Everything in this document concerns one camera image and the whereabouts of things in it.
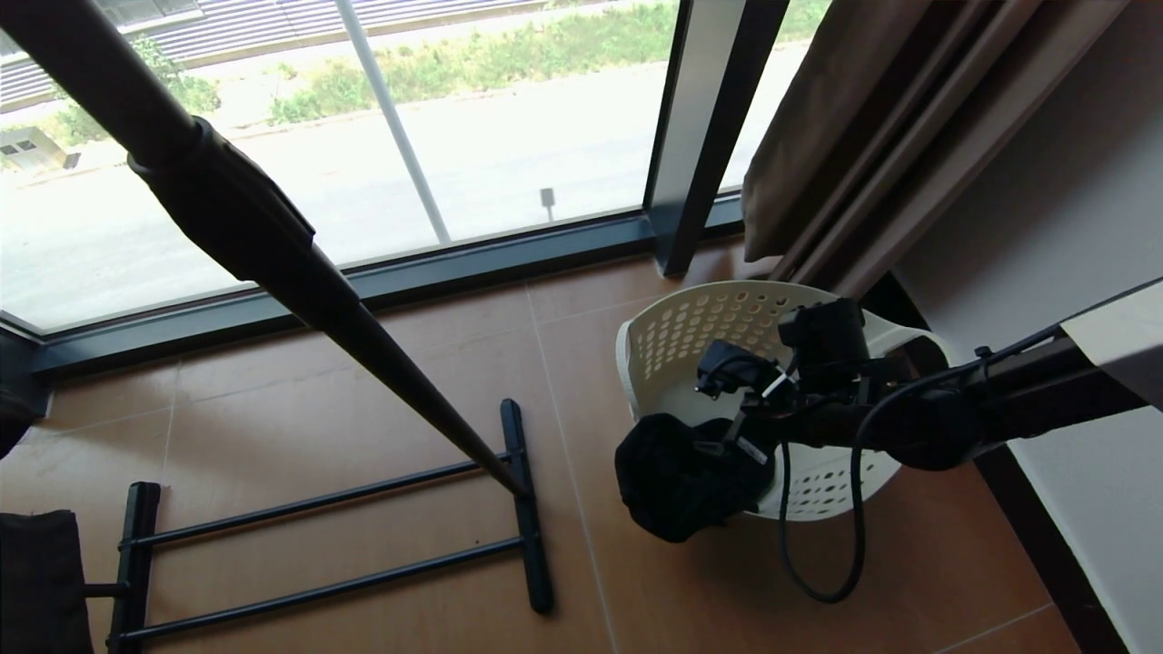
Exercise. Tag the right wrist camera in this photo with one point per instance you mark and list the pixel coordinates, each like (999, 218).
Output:
(731, 368)

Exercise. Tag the black clothes rack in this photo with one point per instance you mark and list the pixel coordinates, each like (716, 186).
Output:
(236, 218)

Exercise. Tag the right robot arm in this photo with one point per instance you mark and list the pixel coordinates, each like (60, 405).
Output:
(999, 400)

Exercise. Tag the brown curtain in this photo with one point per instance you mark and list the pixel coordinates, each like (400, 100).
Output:
(863, 118)

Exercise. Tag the window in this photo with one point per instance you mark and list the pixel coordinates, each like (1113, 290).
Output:
(690, 163)

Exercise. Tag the white laundry basket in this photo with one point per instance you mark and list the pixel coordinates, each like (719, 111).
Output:
(681, 336)

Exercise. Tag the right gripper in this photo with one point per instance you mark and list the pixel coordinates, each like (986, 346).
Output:
(790, 422)

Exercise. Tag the black garment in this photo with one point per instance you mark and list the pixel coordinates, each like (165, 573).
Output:
(681, 481)
(36, 590)

